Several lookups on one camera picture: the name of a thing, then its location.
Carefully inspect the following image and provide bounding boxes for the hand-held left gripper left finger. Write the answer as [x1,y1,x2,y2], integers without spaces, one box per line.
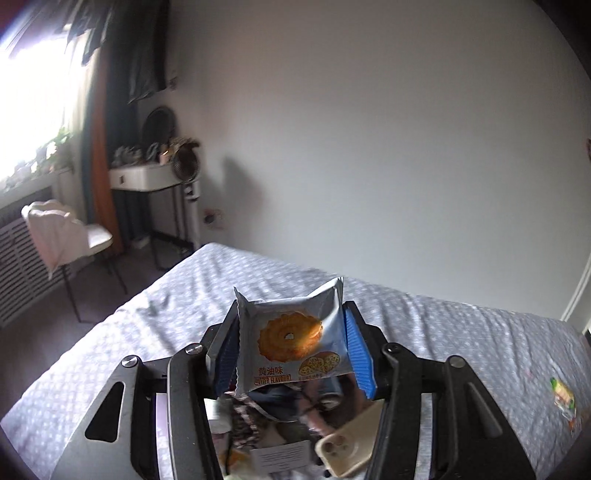
[51,302,241,480]

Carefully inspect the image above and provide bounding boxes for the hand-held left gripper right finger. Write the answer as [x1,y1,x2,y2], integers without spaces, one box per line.
[342,301,539,480]

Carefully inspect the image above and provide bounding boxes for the butter cookie packet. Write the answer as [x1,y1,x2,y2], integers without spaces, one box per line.
[233,275,354,395]

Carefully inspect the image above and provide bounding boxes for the grey patterned bed sheet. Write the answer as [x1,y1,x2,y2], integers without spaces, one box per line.
[0,242,591,480]

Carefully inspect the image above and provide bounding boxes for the cream phone case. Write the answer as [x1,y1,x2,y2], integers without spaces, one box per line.
[315,401,385,478]

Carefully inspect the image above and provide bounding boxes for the white chair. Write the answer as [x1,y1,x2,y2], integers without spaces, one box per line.
[21,199,127,324]

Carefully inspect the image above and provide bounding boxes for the white side table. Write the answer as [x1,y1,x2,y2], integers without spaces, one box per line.
[109,164,199,271]

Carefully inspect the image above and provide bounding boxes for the green snack packet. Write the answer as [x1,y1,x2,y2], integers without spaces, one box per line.
[549,376,580,435]

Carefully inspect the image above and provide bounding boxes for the orange curtain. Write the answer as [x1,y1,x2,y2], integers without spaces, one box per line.
[90,46,123,254]

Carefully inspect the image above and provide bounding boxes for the white cloth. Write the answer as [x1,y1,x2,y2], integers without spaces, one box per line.
[21,199,90,280]

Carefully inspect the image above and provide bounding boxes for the white radiator cover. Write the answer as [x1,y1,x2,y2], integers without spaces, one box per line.
[0,185,65,328]

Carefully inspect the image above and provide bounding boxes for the dark oval mirror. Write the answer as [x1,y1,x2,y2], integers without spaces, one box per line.
[142,106,178,162]

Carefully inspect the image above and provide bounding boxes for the windowsill plants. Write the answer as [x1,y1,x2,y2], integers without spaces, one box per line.
[34,129,75,174]

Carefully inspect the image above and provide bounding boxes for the dark hanging clothes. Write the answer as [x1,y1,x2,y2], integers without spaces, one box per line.
[78,0,169,104]

